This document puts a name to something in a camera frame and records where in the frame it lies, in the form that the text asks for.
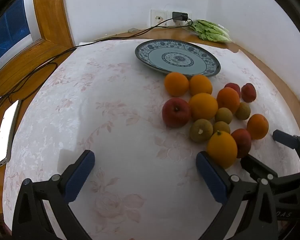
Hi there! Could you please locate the window glass pane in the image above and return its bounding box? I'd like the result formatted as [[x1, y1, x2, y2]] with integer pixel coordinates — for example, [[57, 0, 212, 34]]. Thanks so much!
[[0, 0, 32, 68]]

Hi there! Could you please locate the large red apple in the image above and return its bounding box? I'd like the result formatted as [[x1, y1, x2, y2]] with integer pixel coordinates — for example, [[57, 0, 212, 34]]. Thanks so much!
[[162, 98, 192, 128]]

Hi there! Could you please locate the blue patterned ceramic plate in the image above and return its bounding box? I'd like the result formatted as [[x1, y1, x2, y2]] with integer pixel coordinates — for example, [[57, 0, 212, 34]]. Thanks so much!
[[135, 39, 221, 77]]

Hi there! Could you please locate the white smartphone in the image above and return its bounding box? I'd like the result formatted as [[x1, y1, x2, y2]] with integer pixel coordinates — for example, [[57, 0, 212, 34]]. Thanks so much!
[[0, 99, 22, 168]]

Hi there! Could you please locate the white inner window frame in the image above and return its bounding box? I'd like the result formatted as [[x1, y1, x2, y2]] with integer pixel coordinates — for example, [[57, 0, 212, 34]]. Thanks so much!
[[0, 0, 43, 79]]

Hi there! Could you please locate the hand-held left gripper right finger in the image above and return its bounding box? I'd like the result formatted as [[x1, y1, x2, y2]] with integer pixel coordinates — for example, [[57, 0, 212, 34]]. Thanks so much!
[[195, 151, 280, 240]]

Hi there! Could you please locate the wooden window frame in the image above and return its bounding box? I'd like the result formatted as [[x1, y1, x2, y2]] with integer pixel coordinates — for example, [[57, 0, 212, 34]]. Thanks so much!
[[0, 0, 75, 85]]

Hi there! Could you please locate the black cable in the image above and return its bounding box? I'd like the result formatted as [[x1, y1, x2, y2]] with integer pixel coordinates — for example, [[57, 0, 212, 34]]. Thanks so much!
[[0, 17, 193, 120]]

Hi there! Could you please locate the white wall socket with hole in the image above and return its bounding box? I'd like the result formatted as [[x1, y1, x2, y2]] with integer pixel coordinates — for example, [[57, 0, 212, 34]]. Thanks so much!
[[150, 9, 167, 27]]

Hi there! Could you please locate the white floral tablecloth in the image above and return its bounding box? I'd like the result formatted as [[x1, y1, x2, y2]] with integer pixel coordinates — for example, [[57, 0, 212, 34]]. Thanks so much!
[[2, 39, 300, 240]]

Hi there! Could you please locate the bagged romaine lettuce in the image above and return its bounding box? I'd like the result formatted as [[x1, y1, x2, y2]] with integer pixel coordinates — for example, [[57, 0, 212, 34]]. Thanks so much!
[[189, 19, 232, 43]]

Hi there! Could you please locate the black power adapter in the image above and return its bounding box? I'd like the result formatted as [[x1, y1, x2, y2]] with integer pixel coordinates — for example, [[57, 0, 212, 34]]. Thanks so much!
[[172, 12, 189, 22]]

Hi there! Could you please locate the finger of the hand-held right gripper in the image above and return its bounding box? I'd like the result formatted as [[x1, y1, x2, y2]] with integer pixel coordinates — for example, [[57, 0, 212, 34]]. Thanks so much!
[[240, 154, 279, 183], [272, 129, 300, 172]]

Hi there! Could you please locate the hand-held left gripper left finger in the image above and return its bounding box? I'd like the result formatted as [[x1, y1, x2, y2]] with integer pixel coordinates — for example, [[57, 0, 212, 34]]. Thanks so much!
[[12, 150, 95, 240]]

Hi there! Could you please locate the small red apple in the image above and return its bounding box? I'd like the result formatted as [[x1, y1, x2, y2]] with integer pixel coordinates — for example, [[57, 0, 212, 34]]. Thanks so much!
[[231, 128, 252, 159], [241, 83, 257, 103], [224, 82, 241, 97]]

